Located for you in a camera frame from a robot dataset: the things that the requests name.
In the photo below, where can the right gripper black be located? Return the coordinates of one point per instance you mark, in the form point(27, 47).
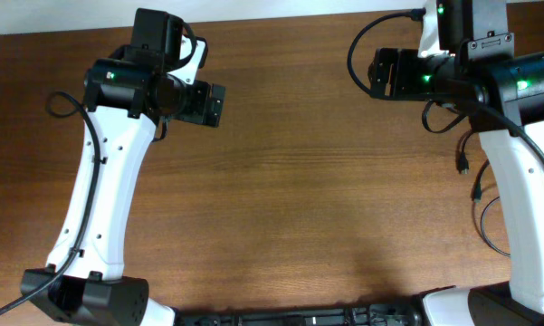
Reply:
point(406, 66)

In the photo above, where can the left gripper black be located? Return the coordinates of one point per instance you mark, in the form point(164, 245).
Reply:
point(197, 111)

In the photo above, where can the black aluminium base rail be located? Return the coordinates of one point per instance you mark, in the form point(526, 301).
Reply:
point(402, 313)

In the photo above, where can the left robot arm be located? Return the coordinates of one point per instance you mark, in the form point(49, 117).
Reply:
point(129, 99)

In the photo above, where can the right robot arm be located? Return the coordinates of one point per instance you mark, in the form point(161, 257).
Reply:
point(466, 61)

